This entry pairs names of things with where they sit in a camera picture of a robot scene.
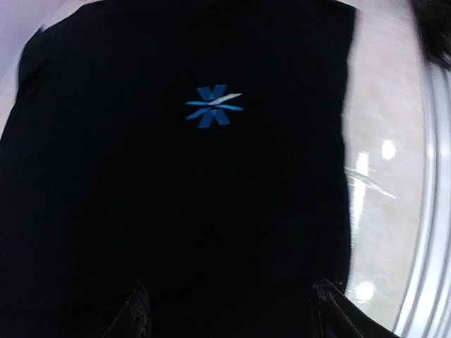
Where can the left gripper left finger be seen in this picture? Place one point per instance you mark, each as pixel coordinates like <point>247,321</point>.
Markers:
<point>129,315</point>

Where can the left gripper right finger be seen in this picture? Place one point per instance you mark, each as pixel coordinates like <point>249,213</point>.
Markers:
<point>334,315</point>

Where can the front aluminium rail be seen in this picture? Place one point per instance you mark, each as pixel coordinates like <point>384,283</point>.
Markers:
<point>425,309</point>

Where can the black t-shirt blue logo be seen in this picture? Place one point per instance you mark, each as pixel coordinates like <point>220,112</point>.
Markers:
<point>195,147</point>

